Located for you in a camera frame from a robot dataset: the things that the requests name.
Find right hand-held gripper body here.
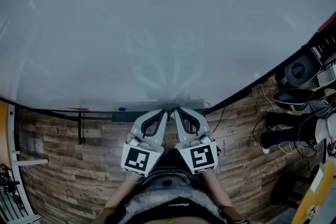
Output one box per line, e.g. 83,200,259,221
173,131,219,175

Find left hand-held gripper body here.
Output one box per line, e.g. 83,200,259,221
120,132,165,179

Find person's right forearm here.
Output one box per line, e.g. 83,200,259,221
201,172,246,221

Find person's left forearm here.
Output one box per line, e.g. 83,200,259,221
103,173,149,218

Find large white whiteboard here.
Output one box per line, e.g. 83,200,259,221
0,0,336,116

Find person's black trousers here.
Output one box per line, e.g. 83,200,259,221
146,148,209,192

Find person's grey knit garment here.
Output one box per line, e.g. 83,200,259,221
123,167,224,221

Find person's black top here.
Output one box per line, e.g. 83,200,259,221
104,200,237,224

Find black round stool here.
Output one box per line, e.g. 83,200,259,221
269,170,310,209

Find black oval shell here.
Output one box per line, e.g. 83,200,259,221
285,54,322,87
272,88,316,112

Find white paper sheet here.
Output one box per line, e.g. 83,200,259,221
309,164,327,192

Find small floral ornament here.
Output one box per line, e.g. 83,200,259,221
306,206,321,220

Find round wooden table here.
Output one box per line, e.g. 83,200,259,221
292,161,336,224

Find thin black cable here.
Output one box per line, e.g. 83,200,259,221
212,106,226,132

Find long black cable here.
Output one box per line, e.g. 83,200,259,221
251,115,274,144

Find long white cable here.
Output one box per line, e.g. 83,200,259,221
259,83,277,113

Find wooden table white frame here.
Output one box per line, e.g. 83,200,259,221
0,101,49,221

